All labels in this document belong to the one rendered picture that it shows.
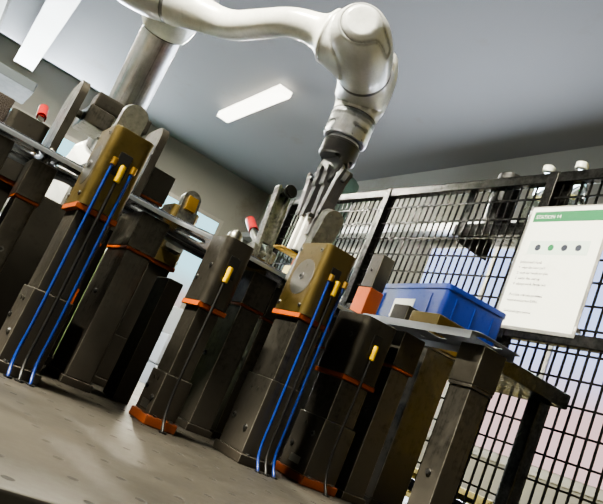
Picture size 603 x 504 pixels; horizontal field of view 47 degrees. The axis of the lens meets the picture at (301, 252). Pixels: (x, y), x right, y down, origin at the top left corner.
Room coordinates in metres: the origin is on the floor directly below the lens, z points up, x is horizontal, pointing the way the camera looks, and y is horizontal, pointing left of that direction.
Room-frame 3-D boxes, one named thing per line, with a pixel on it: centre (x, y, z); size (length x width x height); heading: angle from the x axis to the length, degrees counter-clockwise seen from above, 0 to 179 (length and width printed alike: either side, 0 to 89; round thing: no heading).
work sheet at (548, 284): (1.44, -0.53, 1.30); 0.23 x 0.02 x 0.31; 28
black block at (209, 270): (1.01, 0.09, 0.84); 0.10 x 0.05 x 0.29; 28
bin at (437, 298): (1.55, -0.33, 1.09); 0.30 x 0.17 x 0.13; 20
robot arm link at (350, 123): (1.27, 0.01, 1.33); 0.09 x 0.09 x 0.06
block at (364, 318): (1.12, -0.15, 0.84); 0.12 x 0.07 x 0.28; 28
